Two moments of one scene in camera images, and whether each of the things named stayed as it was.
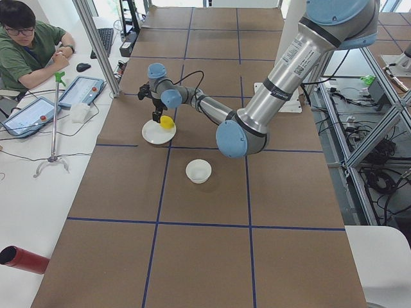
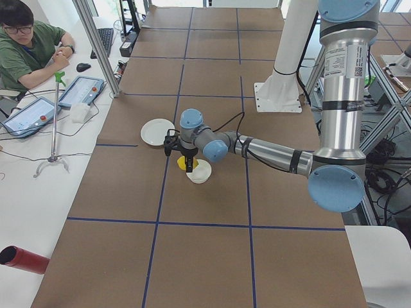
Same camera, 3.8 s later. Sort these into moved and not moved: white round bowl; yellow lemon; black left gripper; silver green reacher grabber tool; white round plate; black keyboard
Moved: yellow lemon; black left gripper
Not moved: white round plate; white round bowl; silver green reacher grabber tool; black keyboard
